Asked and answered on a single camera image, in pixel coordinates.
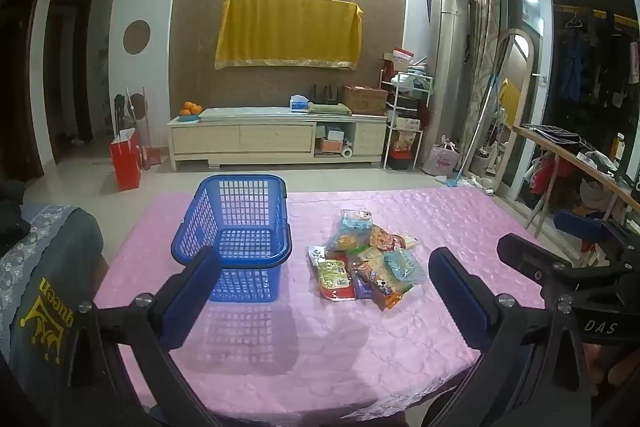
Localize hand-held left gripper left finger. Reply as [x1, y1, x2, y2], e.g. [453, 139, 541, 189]
[65, 246, 223, 427]

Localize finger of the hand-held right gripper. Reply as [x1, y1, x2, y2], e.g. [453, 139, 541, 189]
[553, 208, 640, 260]
[496, 233, 626, 303]

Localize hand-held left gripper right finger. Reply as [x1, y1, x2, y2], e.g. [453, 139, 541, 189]
[425, 247, 601, 427]

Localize teal snack packet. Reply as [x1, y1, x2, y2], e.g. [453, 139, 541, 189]
[382, 249, 426, 285]

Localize blue plastic basket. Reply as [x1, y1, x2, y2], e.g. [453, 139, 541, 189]
[171, 174, 293, 304]

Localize red noodle snack packet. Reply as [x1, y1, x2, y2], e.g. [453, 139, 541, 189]
[370, 227, 418, 253]

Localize clear cracker packet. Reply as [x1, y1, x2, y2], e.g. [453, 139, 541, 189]
[350, 249, 396, 278]

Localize light blue pastry packet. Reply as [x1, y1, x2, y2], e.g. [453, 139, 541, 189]
[327, 224, 373, 253]
[340, 208, 373, 233]

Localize silver red yellow snack packet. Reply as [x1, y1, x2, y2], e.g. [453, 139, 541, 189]
[307, 245, 357, 303]

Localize person's right hand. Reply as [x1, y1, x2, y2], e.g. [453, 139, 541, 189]
[585, 346, 640, 388]

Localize pink bag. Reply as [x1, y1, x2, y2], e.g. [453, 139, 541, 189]
[422, 142, 463, 178]

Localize blue mop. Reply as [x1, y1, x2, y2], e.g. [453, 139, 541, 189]
[442, 32, 511, 188]

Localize pink tablecloth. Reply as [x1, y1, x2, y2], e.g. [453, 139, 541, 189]
[92, 187, 571, 423]

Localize grey shirt yellow crown print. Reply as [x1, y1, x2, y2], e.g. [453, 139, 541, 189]
[0, 204, 106, 427]

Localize red paper bag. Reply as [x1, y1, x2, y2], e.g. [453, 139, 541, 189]
[109, 128, 142, 191]

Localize hanging clothes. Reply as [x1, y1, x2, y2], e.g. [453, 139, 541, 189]
[555, 9, 640, 108]

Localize white metal storage rack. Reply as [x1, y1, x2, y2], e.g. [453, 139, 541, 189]
[380, 67, 433, 170]

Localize light wooden TV cabinet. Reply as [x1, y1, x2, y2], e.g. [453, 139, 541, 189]
[167, 104, 390, 171]

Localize beige patterned curtain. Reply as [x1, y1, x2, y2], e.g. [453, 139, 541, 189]
[462, 0, 501, 158]

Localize silver standing air conditioner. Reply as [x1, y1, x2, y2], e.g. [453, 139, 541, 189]
[430, 0, 473, 158]

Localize black bag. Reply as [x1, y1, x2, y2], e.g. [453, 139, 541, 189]
[112, 93, 128, 132]

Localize brown cardboard box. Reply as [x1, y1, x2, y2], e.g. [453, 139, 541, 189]
[342, 85, 389, 116]

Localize red white box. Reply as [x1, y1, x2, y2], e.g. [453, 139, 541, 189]
[391, 48, 416, 70]

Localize black router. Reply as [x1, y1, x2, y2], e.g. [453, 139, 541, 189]
[311, 84, 341, 105]

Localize dark wooden door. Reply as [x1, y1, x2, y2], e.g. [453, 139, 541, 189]
[42, 0, 93, 165]
[0, 0, 46, 182]

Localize yellow cloth cover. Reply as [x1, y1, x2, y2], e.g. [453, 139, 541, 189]
[215, 0, 364, 71]

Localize arched wooden frame mirror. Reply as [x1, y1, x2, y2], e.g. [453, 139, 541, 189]
[487, 28, 536, 188]

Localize brown round wall plaque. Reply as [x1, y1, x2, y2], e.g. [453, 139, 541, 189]
[122, 19, 152, 56]

